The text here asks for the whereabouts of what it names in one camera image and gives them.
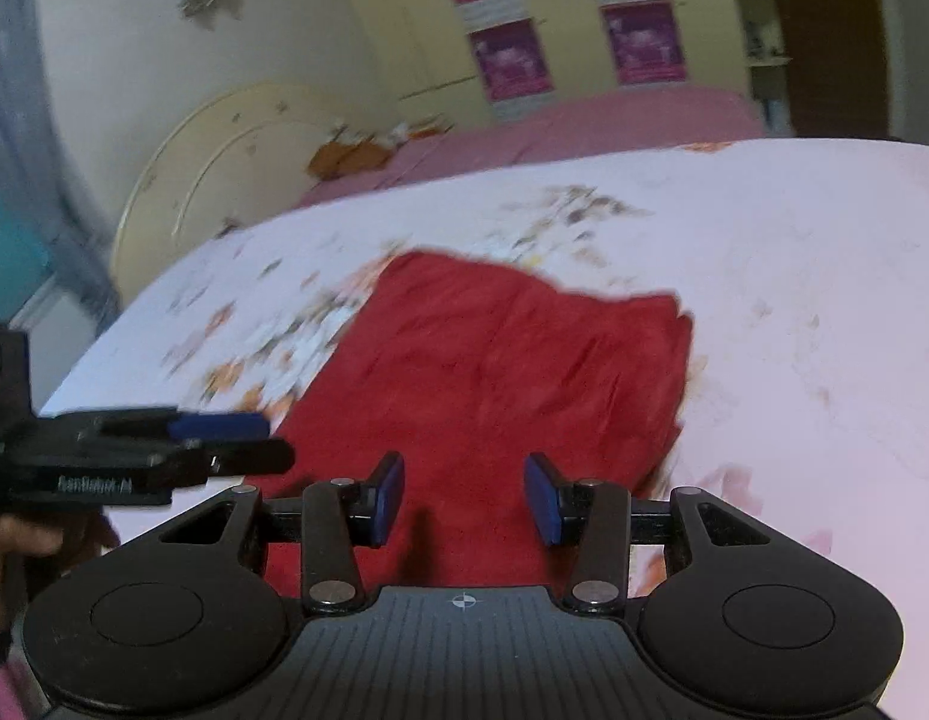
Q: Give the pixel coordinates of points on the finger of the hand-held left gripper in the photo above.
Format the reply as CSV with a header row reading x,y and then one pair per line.
x,y
217,426
247,456

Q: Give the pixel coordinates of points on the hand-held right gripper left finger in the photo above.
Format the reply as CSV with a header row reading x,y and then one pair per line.
x,y
389,499

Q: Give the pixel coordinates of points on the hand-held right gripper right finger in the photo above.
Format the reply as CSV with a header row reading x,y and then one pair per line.
x,y
543,499

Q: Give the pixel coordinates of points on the red puffer jacket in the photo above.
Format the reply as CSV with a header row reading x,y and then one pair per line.
x,y
494,375

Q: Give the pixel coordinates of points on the person's left hand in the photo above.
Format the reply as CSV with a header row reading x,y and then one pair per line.
x,y
26,538

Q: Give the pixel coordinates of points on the cream round headboard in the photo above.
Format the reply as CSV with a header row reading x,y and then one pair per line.
x,y
209,157

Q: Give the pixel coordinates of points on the floral white bed sheet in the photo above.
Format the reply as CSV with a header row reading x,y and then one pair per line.
x,y
809,277

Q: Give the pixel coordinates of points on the grey curtain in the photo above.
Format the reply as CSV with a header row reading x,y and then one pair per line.
x,y
14,90

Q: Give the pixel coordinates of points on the brown wooden door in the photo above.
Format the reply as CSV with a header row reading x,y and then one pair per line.
x,y
831,37

